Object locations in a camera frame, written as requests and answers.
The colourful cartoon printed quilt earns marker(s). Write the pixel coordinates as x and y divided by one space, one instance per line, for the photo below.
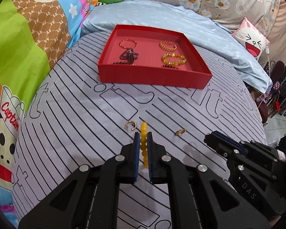
26 40

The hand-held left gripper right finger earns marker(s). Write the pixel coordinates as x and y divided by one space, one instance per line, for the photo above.
150 157

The small gold charm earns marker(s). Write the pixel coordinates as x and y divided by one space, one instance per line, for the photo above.
181 131

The thin gold bangle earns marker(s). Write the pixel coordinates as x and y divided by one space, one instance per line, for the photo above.
128 40

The dark chair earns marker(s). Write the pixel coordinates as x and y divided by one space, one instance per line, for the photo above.
278 69

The red cardboard box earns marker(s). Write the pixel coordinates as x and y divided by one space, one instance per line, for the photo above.
152 77

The light blue pillow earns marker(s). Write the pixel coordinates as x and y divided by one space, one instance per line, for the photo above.
205 28

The pink white cat-face pillow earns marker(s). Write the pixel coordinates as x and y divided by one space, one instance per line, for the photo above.
251 40

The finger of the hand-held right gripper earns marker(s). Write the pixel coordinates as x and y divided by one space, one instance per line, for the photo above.
228 149
259 149

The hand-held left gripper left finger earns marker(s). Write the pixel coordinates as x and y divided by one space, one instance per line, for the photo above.
136 157

